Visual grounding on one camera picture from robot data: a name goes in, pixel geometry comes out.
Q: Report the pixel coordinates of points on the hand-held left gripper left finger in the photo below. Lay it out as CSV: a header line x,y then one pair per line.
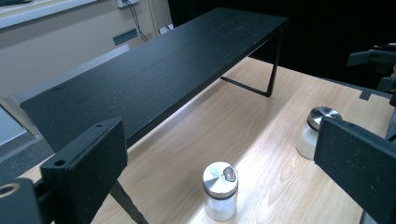
x,y
87,168

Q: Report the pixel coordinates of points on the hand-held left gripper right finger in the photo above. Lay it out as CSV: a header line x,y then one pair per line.
x,y
358,168

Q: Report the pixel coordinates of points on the glass shaker jar metal lid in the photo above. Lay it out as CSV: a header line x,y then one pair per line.
x,y
308,140
220,193

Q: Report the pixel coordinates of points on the black desk shelf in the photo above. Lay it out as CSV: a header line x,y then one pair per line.
x,y
155,68

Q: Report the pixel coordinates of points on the grey partition panel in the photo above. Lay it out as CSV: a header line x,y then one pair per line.
x,y
77,70

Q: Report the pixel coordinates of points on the white window ledge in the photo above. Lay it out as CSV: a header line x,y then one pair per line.
x,y
37,12

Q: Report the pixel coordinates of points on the blue-grey wall plate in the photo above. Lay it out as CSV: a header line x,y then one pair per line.
x,y
125,36

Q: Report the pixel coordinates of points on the white vertical wall trim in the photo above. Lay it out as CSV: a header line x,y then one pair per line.
x,y
154,15

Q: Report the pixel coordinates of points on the white wall socket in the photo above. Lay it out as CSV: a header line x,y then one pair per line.
x,y
127,2

